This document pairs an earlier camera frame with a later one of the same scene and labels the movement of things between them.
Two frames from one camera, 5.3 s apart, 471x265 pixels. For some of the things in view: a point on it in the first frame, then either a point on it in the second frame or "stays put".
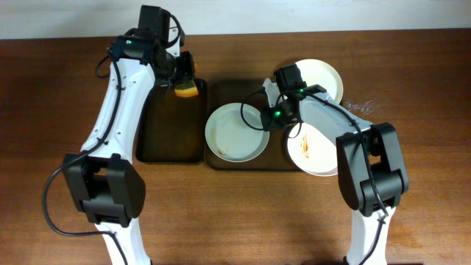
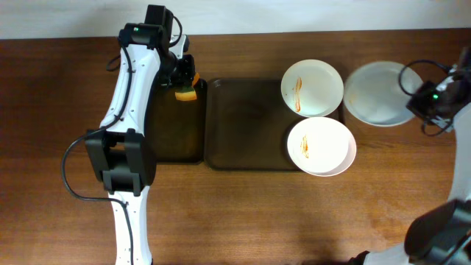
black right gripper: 270,120 → 419,104
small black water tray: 173,129 stays put
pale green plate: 229,138 → 377,93
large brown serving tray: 276,155 stays put
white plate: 313,152 stays put
